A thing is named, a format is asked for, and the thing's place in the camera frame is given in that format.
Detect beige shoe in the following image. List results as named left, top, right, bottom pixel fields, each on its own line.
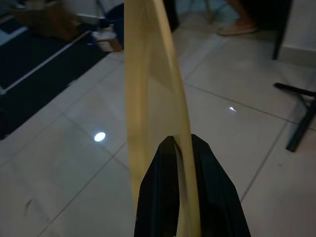
left=216, top=23, right=260, bottom=37

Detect black metal stand base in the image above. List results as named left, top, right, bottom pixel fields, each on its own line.
left=274, top=82, right=316, bottom=153

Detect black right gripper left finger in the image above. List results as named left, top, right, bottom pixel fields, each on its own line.
left=134, top=135, right=182, bottom=237

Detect beige plate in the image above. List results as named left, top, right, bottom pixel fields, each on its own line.
left=123, top=0, right=202, bottom=237

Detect small tan box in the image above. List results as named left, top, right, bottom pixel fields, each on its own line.
left=92, top=26, right=124, bottom=53

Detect brown cardboard box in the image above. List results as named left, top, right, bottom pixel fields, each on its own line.
left=14, top=0, right=82, bottom=41

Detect dark floor mat white stripe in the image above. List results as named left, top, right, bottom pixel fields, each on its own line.
left=0, top=14, right=110, bottom=140

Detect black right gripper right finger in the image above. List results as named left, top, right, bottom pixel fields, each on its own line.
left=190, top=134, right=251, bottom=237

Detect dark blue bin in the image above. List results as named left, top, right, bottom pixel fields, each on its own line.
left=98, top=2, right=125, bottom=51

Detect black furniture leg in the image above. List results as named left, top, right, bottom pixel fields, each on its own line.
left=271, top=0, right=296, bottom=60

